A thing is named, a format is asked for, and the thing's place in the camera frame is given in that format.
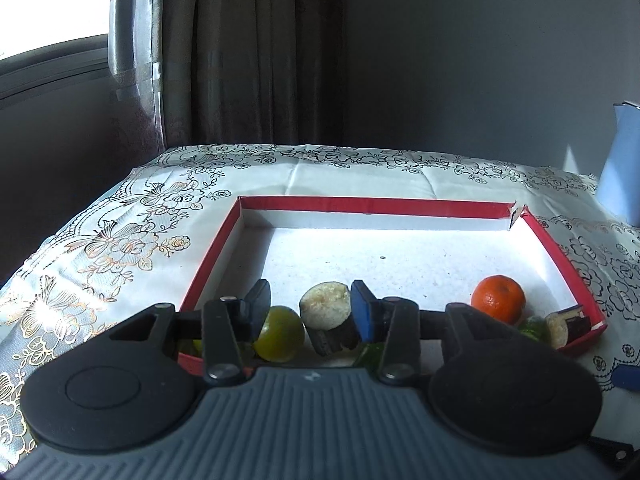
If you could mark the eggplant piece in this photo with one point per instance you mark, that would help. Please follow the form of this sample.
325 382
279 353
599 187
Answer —
325 305
560 330

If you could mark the window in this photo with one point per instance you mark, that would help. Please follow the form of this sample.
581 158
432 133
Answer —
50 72

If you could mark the grey curtain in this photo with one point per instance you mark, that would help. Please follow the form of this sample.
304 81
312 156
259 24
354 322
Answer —
250 50

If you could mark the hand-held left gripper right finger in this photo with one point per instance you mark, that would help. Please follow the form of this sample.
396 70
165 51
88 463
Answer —
362 315

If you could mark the floral tablecloth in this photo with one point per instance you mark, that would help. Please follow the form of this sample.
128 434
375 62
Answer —
125 220

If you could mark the sheer lace curtain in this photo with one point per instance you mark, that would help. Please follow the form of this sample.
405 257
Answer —
135 50

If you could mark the glossy green vegetable piece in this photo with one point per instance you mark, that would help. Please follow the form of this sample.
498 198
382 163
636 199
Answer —
534 330

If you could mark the red cardboard box tray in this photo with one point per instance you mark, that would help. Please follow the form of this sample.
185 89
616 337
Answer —
400 255

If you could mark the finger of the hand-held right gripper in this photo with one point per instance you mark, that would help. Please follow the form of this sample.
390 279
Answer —
627 377

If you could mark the orange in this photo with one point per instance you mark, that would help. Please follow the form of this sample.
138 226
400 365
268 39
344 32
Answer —
498 298

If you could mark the green cucumber piece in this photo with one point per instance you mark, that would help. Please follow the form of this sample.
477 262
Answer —
370 355

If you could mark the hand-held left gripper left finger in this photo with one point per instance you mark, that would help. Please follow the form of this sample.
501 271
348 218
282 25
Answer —
260 310

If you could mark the small green citrus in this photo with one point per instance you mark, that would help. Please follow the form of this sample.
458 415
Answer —
282 335
197 346

